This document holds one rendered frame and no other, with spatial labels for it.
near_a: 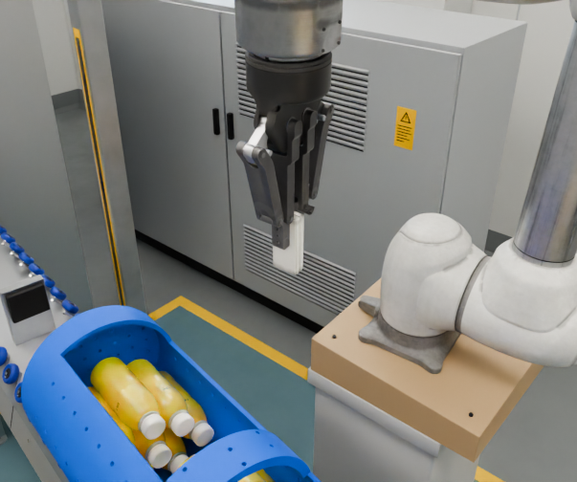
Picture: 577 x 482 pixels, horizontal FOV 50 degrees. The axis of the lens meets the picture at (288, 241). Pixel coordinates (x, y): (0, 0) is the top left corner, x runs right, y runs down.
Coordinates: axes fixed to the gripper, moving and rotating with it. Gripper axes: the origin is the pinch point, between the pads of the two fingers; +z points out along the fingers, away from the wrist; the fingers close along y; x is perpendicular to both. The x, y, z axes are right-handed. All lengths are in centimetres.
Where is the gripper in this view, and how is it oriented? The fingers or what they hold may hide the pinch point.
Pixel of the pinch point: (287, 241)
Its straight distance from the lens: 64.9
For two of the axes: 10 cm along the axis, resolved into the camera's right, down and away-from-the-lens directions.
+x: -8.2, -3.3, 4.6
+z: 0.0, 8.2, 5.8
